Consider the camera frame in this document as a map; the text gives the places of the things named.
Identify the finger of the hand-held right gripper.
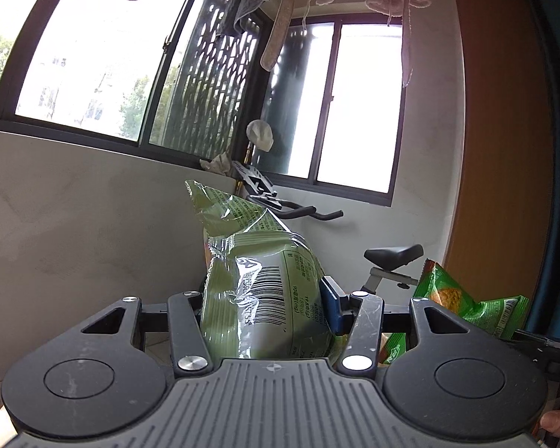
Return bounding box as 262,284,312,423
512,329,560,361

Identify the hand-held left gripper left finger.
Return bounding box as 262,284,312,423
81,291,214,377

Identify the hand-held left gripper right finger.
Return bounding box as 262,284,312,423
321,276,473,377

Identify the light green snack bag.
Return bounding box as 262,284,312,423
185,180,352,363

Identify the green cracker snack bag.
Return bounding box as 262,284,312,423
382,259,531,365

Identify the black exercise bike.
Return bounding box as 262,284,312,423
232,161,425,300

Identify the crumpled white cloth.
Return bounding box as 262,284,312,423
199,151,235,177

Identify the brass metal pipe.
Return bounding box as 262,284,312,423
236,142,253,197

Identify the white plastic bag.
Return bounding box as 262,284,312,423
246,119,274,153

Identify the small sliding window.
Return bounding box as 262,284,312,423
260,15,408,209

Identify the wooden door panel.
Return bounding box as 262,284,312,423
445,0,557,300

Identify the beige hanging strip cloth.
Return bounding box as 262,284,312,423
261,0,305,69

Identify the large sliding window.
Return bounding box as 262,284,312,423
0,0,268,162

